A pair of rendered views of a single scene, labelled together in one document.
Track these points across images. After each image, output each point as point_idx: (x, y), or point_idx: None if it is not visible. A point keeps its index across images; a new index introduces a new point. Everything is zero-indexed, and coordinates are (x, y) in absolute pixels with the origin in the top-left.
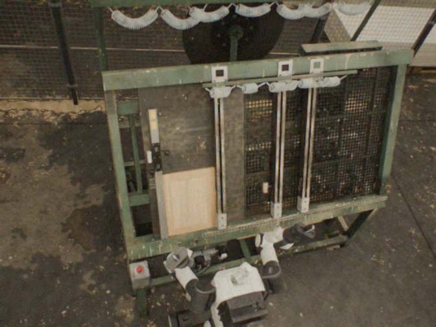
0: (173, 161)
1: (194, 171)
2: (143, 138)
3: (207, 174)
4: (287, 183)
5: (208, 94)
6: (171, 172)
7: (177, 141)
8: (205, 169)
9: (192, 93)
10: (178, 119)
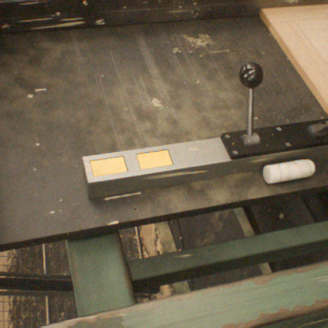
0: (280, 105)
1: (293, 47)
2: (220, 200)
3: (288, 20)
4: None
5: (25, 37)
6: (323, 106)
7: (204, 99)
8: (274, 25)
9: (21, 74)
10: (120, 102)
